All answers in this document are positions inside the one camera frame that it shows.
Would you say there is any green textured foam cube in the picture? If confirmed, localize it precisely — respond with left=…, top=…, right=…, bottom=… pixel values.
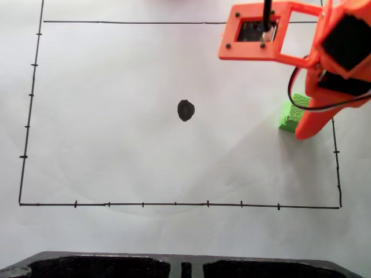
left=278, top=93, right=311, bottom=133

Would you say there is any black camera cable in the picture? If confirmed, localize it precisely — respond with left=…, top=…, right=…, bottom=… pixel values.
left=261, top=0, right=275, bottom=33

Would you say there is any white paper sheet, drawn frame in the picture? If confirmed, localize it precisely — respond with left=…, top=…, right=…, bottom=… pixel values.
left=0, top=0, right=371, bottom=263

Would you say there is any black dot mark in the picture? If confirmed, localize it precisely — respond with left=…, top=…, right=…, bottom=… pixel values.
left=177, top=99, right=195, bottom=122

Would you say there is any white red black servo cable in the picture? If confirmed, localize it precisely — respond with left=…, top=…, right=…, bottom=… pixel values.
left=287, top=54, right=371, bottom=112

